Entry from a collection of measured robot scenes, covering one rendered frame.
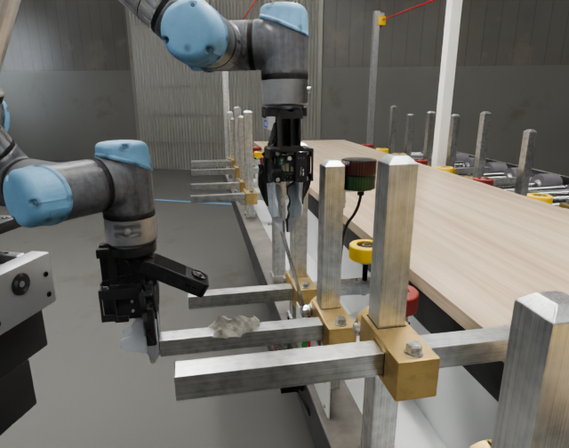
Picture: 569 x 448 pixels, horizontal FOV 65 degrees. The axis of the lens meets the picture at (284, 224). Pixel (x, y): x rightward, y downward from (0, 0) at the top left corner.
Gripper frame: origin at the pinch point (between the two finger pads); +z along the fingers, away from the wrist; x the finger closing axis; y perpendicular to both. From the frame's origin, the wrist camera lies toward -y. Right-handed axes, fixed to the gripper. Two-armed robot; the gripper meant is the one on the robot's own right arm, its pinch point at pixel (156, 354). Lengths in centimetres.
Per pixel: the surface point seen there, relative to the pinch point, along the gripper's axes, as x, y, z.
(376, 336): 24.0, -28.3, -14.1
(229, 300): -23.5, -13.8, 2.5
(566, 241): -19, -96, -7
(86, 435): -83, 39, 83
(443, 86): -135, -125, -45
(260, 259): -74, -28, 13
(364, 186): -1.0, -35.5, -27.1
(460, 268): -9, -60, -7
